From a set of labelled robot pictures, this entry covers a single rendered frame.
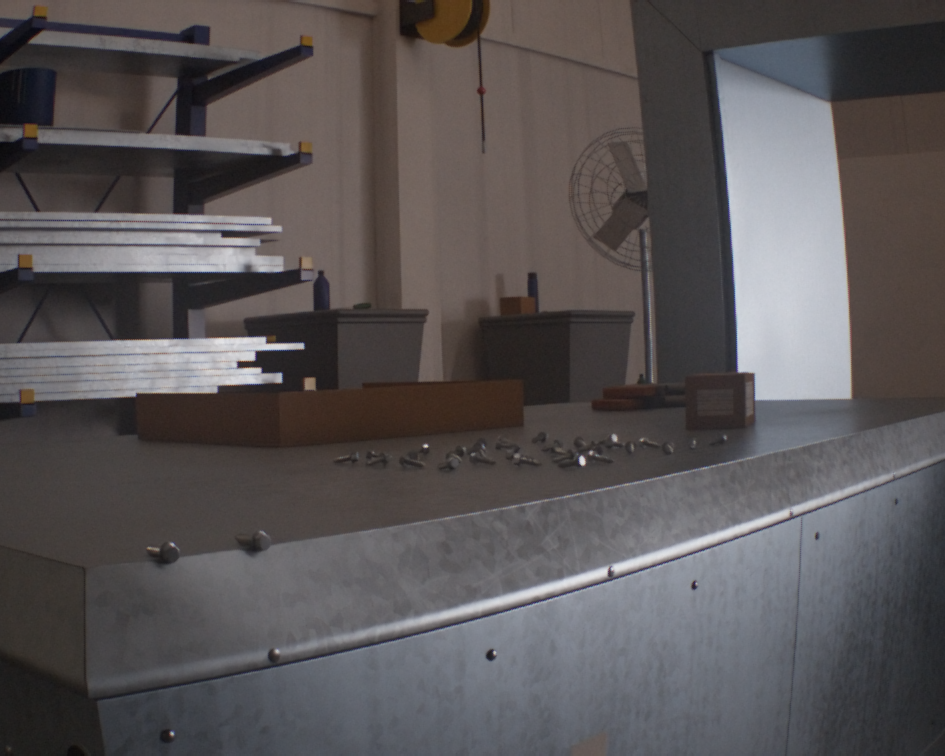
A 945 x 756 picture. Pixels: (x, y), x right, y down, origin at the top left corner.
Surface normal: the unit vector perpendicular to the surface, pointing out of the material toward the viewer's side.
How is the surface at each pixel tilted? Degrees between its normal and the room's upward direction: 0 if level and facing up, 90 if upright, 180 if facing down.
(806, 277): 90
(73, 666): 68
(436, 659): 90
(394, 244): 90
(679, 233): 90
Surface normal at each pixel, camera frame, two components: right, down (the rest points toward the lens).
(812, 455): 0.69, -0.40
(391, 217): -0.70, 0.03
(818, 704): 0.76, -0.02
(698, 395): -0.35, 0.02
